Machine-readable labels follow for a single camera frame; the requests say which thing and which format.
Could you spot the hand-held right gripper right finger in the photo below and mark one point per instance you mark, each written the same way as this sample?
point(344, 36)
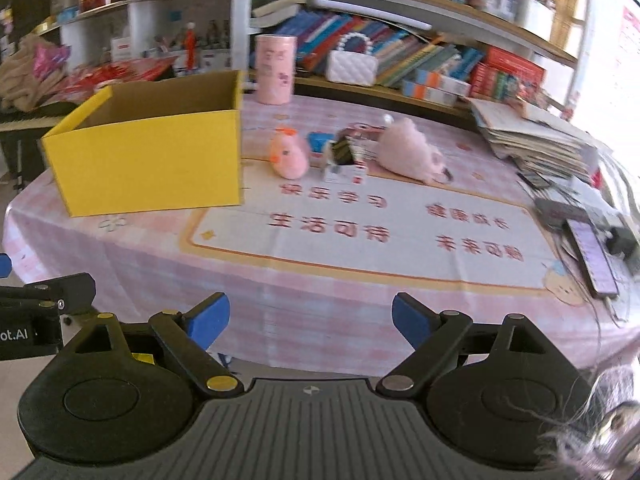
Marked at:
point(412, 320)

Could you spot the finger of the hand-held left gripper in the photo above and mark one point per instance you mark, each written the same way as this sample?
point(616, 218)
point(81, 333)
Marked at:
point(4, 265)
point(60, 291)

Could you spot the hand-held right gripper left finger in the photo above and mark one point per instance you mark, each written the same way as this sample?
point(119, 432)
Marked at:
point(207, 322)

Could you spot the yellow cardboard box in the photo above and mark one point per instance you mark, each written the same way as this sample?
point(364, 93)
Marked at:
point(150, 170)

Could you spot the small white printed box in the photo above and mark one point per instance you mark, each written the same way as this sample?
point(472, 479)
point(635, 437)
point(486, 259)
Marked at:
point(340, 175)

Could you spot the pink fluffy plush toy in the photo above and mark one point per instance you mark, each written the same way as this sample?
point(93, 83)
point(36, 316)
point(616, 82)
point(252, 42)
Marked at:
point(405, 150)

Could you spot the pink plush chick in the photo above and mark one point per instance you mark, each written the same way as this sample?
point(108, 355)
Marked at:
point(290, 157)

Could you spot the blue plastic packet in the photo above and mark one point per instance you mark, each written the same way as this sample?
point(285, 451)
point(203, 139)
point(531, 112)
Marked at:
point(317, 142)

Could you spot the dark phone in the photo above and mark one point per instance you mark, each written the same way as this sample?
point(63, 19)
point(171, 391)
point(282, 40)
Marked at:
point(560, 212)

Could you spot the small black phone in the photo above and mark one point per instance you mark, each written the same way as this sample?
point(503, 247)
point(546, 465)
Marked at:
point(534, 181)

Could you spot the beige plush cloth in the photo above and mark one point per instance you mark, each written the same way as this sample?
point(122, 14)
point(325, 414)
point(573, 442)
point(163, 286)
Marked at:
point(20, 80)

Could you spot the phone with lit screen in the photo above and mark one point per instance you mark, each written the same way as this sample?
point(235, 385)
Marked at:
point(590, 255)

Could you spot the grey fluffy strands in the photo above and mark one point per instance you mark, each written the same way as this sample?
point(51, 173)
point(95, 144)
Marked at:
point(595, 400)

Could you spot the pink foil wrapper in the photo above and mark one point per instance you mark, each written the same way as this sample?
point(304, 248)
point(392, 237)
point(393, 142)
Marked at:
point(50, 60)

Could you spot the stack of papers and booklets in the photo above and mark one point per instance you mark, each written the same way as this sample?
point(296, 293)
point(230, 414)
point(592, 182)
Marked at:
point(540, 140)

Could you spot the pile of red paper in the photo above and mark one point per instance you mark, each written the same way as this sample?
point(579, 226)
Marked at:
point(130, 72)

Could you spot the white red small box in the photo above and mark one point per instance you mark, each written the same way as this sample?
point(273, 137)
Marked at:
point(121, 49)

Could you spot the white quilted handbag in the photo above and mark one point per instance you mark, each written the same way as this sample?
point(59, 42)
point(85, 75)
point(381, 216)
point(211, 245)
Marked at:
point(350, 67)

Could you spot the pink cylinder tin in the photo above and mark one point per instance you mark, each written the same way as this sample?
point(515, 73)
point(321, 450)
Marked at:
point(275, 70)

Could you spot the red book set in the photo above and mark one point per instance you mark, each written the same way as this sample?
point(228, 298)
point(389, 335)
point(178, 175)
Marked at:
point(505, 75)

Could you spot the desk organizer with pens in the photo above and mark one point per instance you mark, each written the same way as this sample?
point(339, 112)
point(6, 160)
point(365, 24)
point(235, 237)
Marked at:
point(215, 50)

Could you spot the row of colourful books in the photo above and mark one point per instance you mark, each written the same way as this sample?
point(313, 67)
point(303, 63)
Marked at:
point(400, 45)

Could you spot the red tassel ornament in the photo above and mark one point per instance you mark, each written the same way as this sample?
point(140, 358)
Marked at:
point(190, 45)

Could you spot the white wooden bookshelf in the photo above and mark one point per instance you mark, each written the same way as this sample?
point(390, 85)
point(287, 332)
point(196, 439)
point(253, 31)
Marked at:
point(240, 20)

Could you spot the white rolled paper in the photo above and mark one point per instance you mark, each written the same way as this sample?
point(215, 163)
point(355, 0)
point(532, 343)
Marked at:
point(375, 12)

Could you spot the beige flat book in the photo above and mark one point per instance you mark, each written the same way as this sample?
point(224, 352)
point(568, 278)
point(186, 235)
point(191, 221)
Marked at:
point(277, 10)

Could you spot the white pen holder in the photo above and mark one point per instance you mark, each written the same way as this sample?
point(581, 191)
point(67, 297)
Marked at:
point(535, 17)

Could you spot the pink wall poster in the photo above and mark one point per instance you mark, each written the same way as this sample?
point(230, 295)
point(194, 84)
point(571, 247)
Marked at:
point(630, 50)

